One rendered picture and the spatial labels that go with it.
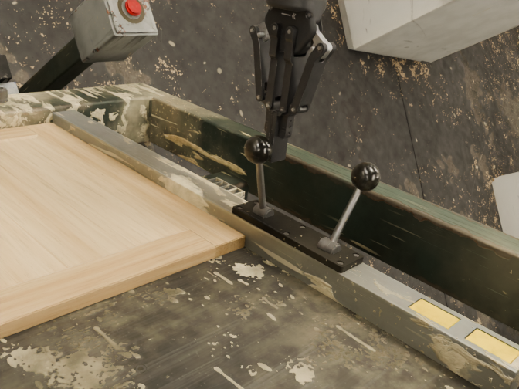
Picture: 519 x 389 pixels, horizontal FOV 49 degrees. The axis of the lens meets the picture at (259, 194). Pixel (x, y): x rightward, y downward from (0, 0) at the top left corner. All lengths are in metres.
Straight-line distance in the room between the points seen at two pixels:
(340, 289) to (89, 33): 0.93
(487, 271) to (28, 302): 0.61
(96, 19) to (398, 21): 2.23
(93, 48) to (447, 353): 1.05
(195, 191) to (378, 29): 2.64
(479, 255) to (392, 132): 2.83
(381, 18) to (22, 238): 2.86
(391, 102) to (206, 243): 3.07
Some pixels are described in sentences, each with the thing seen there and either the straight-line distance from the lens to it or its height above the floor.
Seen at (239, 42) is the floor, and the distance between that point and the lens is 2.94.
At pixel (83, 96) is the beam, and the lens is 1.32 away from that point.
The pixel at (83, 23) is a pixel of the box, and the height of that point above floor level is 0.82.
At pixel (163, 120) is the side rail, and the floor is 0.93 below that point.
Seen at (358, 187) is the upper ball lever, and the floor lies 1.53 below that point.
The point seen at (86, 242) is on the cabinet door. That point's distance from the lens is 0.78.
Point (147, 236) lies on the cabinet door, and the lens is 0.80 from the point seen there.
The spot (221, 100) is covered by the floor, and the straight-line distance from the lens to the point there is 2.72.
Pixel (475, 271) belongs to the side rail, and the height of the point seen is 1.55.
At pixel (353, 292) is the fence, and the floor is 1.52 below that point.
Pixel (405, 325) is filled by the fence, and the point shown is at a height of 1.58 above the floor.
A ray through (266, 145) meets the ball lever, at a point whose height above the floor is 1.46.
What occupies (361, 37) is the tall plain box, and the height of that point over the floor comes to 0.13.
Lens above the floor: 1.98
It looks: 47 degrees down
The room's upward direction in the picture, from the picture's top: 73 degrees clockwise
